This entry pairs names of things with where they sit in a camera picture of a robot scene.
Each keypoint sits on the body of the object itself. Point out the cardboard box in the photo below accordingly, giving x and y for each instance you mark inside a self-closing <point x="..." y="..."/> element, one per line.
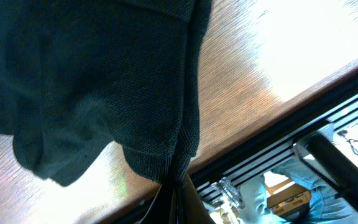
<point x="288" y="199"/>

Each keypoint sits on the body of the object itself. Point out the black aluminium table frame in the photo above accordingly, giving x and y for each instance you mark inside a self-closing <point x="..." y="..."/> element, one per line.
<point x="307" y="130"/>

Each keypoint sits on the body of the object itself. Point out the person in blue jeans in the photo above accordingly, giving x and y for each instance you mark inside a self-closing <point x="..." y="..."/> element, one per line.
<point x="313" y="201"/>

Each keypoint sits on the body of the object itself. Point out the black shirt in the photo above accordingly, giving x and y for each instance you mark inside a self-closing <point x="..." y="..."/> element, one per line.
<point x="77" y="75"/>

